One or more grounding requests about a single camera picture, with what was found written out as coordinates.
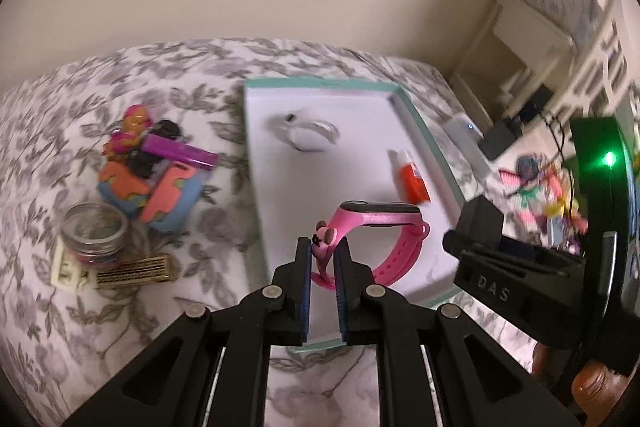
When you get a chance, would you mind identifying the black cable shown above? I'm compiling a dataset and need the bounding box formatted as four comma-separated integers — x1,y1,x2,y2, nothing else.
542,109,576,218

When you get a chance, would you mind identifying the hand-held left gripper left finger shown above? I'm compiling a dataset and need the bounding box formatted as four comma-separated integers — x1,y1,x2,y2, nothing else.
62,237,313,427

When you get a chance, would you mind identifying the person's right hand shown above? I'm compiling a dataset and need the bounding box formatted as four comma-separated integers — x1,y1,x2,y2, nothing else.
572,363,633,410

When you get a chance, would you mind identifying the gold slotted metal piece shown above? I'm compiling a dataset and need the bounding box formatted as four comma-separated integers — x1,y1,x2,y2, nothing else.
95,254,178,290

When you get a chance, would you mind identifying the small black object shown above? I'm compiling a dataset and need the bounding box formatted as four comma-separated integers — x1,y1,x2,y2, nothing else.
127,119,181,178

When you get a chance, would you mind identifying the white tray with teal rim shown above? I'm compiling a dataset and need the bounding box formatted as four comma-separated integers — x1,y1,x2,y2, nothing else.
244,76,468,350

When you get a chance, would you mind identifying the orange and pink toy figure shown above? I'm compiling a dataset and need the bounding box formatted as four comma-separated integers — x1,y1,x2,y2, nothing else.
102,105,153,162

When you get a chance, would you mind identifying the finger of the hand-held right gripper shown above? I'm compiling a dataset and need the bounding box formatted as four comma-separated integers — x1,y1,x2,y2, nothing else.
442,196,506,258

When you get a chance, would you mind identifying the purple lighter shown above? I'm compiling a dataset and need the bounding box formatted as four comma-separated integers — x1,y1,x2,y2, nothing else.
141,133,220,168

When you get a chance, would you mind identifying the pink wristwatch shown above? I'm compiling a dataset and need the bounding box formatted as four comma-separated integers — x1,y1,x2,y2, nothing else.
311,201,431,292

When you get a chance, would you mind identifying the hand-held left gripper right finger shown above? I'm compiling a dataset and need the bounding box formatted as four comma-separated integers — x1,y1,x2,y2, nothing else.
334,241,583,427

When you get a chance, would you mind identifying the orange and blue toy block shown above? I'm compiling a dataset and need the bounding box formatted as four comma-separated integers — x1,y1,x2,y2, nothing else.
97,162,153,220
140,162,206,235

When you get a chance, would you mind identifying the white power bank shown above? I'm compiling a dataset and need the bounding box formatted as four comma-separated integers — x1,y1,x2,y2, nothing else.
445,119,493,178

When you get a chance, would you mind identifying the pink and white woven mat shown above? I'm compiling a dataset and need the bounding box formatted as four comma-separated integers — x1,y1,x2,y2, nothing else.
500,167,586,253

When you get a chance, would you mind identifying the glass jar with metal lid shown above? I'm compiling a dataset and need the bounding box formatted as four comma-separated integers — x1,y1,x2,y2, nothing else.
61,203,130,268

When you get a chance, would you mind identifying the white outlet plate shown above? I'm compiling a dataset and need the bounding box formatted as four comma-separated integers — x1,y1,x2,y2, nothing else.
51,239,96,293

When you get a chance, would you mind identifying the white shelf unit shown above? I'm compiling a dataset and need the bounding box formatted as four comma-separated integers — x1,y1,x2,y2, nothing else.
450,0,640,132

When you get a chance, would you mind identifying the black power bank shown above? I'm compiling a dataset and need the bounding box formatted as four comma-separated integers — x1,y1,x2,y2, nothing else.
478,119,521,160

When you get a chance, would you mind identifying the orange glue tube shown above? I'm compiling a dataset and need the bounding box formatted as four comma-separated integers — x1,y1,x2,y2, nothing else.
387,148,431,206

